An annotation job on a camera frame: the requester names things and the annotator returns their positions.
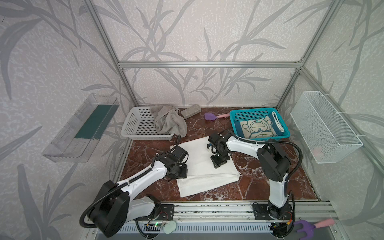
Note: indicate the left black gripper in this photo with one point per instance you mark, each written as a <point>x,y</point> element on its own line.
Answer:
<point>179,172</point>

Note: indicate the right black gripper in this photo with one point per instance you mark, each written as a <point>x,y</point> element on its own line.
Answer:
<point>217,159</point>

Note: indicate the white towel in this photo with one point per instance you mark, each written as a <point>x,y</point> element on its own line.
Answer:
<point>202,175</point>

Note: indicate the teal plastic basket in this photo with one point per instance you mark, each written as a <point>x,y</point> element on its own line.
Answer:
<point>253,114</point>

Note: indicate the white perforated plastic basket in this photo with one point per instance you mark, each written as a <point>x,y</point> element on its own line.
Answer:
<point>140,126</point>

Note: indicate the blue beige Doraemon towel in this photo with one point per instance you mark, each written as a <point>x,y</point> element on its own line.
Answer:
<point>267,127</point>

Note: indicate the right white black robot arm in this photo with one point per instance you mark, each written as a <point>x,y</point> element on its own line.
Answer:
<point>272,157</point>

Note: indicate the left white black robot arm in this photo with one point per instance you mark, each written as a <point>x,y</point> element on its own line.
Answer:
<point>117,203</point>

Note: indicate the purple pink toy spatula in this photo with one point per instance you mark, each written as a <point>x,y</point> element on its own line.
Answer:
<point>213,117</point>

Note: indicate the grey sponge block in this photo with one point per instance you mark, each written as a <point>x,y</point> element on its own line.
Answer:
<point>191,111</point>

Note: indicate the grey towel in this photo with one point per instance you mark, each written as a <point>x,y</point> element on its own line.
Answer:
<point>168,120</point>

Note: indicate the small green circuit board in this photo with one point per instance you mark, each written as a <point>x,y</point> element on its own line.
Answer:
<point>155,226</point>

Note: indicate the pale green oval disc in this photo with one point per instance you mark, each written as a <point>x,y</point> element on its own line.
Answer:
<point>170,227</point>

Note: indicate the purple pink toy fork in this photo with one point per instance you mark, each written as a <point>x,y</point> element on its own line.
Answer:
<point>309,228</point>

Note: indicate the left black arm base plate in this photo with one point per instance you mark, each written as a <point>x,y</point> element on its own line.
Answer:
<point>165,211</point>

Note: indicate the aluminium front rail frame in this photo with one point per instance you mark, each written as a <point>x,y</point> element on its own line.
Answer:
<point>238,217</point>

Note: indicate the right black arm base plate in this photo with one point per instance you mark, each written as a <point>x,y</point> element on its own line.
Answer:
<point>261,211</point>

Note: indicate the clear acrylic wall shelf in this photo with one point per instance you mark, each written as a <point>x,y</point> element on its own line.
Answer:
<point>80,136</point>

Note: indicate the white wire mesh basket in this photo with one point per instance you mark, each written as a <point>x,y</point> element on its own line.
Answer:
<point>328,136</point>

